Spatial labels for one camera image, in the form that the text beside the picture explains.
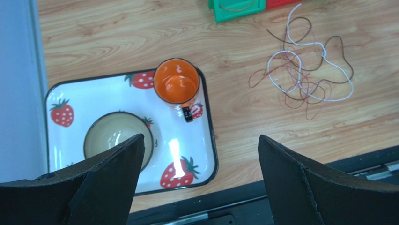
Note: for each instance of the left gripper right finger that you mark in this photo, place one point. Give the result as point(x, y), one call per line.
point(302, 191)

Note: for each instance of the left green bin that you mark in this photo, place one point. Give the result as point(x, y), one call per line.
point(230, 9)

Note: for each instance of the grey bowl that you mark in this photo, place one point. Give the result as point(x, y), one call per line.
point(114, 128)

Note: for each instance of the strawberry pattern tray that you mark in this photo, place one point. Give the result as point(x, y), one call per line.
point(184, 154)

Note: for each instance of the orange plastic cup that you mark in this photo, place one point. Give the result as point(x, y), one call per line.
point(177, 83)

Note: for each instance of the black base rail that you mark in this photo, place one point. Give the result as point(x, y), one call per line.
point(249, 205)

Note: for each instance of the red bin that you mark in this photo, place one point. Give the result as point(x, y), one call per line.
point(270, 4)

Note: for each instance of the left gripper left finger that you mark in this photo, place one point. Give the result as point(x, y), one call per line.
point(95, 191)

